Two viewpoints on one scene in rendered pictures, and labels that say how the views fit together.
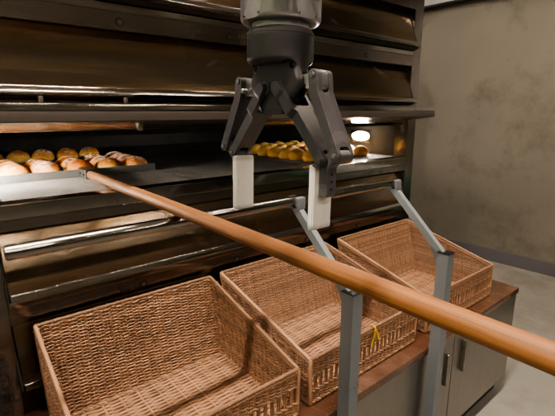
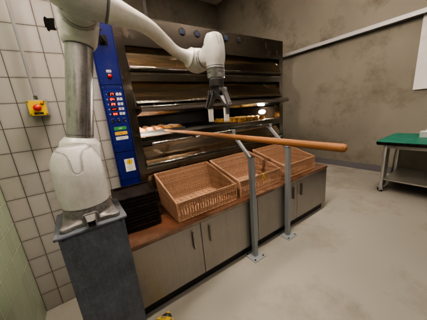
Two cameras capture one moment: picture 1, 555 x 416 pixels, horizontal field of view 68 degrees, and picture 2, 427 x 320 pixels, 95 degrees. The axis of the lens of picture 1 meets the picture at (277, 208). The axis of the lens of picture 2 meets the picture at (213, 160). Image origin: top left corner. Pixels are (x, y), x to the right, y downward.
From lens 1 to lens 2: 58 cm
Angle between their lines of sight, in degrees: 7
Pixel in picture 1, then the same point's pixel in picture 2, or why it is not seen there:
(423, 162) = (297, 123)
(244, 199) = (211, 119)
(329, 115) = (226, 96)
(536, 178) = (347, 125)
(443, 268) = (287, 152)
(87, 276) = (168, 159)
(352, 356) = (252, 178)
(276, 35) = (214, 80)
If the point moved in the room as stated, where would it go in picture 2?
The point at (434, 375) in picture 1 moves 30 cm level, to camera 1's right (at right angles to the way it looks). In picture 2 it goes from (287, 192) to (319, 191)
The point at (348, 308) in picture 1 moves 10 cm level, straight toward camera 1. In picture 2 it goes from (250, 162) to (248, 166)
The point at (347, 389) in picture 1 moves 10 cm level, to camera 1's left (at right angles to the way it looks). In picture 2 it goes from (251, 189) to (239, 190)
